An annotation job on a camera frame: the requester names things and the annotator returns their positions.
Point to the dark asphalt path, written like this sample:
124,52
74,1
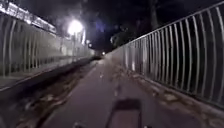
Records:
100,96

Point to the dark trees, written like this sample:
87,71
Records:
128,33

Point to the street lamp pole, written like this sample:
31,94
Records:
74,43

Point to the strip of fallen leaves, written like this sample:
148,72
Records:
43,100
173,98

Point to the robot's own part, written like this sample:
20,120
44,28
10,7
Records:
146,126

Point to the pale metal railing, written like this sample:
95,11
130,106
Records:
186,56

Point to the pale fence with uprights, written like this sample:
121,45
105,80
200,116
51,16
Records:
30,50

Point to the pale lit upper railing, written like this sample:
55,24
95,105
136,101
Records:
26,16

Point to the dark low wall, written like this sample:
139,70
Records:
36,81

